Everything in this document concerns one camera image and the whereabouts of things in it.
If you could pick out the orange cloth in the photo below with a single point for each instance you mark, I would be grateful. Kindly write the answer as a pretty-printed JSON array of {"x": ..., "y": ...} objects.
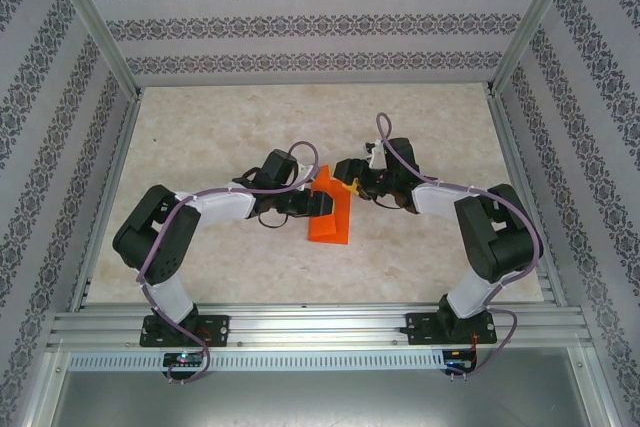
[{"x": 340, "y": 227}]

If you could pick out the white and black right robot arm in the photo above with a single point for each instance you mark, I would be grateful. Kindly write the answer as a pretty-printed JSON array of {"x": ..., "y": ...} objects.
[{"x": 440, "y": 199}]

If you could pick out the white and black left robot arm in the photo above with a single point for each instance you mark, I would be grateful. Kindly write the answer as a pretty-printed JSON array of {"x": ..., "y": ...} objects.
[{"x": 225, "y": 207}]

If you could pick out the grey metal shelf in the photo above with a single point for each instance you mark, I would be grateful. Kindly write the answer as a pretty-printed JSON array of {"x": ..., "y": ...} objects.
[{"x": 320, "y": 402}]

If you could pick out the aluminium mounting rail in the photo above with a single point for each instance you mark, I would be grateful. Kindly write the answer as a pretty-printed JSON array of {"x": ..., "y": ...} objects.
[{"x": 320, "y": 327}]

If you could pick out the aluminium side rail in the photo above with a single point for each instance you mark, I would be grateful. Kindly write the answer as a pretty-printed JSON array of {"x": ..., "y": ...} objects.
[
  {"x": 107, "y": 197},
  {"x": 525, "y": 197}
]

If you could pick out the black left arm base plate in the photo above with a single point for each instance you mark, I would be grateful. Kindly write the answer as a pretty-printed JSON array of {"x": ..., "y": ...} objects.
[{"x": 217, "y": 329}]

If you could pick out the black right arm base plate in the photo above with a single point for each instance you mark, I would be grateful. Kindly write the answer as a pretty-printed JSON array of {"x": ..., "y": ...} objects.
[{"x": 417, "y": 329}]

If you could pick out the aluminium frame post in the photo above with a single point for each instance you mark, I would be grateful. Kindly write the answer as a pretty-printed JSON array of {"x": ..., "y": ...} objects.
[
  {"x": 530, "y": 22},
  {"x": 100, "y": 27}
]

